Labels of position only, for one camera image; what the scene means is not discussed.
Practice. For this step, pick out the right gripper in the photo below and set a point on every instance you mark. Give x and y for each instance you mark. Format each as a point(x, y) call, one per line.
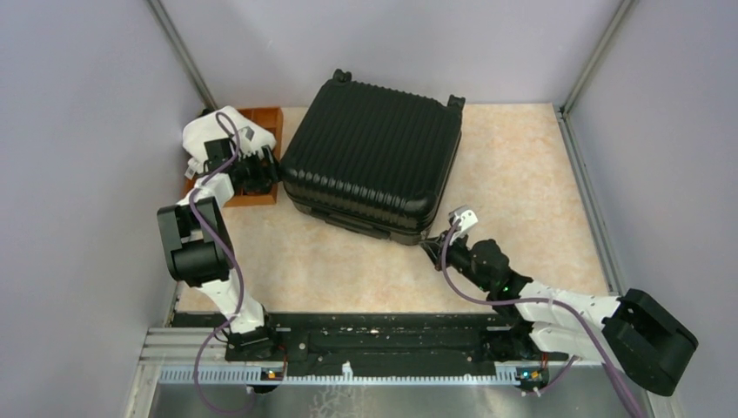
point(433, 247)

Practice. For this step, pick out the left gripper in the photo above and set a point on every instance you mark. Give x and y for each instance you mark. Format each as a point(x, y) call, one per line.
point(268, 176)

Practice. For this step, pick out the black suitcase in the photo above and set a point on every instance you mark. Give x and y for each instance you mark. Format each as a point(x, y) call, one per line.
point(373, 160)

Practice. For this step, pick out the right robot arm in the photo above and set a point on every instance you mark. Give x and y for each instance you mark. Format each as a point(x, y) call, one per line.
point(632, 333)

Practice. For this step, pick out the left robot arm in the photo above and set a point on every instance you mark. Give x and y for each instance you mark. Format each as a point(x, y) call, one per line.
point(198, 249)

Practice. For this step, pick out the wooden tray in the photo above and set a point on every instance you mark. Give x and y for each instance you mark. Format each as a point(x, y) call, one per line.
point(271, 121)

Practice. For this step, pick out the white folded towel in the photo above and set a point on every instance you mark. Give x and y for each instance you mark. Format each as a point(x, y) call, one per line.
point(206, 128)

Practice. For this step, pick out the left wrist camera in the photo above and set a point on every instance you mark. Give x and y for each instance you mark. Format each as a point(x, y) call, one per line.
point(244, 136)

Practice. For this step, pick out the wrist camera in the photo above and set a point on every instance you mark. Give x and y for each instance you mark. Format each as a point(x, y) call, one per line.
point(462, 220)
point(244, 136)

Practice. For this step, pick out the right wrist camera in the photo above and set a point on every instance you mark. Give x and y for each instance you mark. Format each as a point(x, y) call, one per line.
point(462, 220)

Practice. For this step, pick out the aluminium frame rail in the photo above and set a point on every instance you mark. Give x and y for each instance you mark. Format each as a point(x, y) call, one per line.
point(179, 377)

